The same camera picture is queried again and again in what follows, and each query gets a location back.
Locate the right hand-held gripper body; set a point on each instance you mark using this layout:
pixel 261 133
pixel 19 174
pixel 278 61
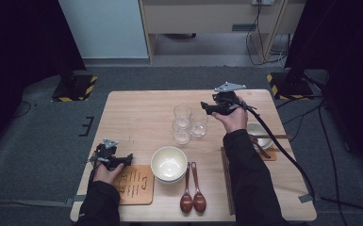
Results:
pixel 226 100

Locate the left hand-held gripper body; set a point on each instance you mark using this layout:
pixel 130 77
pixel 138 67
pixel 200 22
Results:
pixel 108 155

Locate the clear drinking glass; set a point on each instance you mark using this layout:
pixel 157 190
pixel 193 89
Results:
pixel 181 133
pixel 182 111
pixel 199 125

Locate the cream ceramic bowl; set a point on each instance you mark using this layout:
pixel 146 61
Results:
pixel 169 182
pixel 257 128
pixel 169 163

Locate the person's left hand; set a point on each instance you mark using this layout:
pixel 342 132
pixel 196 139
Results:
pixel 107 175

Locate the person's right hand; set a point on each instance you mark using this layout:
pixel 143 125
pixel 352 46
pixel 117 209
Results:
pixel 234 121

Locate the square wooden coaster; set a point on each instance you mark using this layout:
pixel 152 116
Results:
pixel 270 155
pixel 138 188

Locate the row of brown chopsticks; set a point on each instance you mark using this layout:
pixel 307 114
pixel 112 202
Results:
pixel 223 157

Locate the grey tape strip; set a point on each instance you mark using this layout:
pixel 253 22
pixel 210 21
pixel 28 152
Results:
pixel 77 199
pixel 306 198

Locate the black yellow striped stand base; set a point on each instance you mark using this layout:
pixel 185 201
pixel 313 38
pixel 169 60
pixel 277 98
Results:
pixel 74 89
pixel 290 89

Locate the light wooden desk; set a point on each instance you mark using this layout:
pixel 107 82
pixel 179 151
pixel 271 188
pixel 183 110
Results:
pixel 201 19

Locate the white power strip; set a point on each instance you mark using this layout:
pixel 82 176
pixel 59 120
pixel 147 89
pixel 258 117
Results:
pixel 262 2

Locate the black curtain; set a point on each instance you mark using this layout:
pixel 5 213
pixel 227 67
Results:
pixel 342 62
pixel 19 47

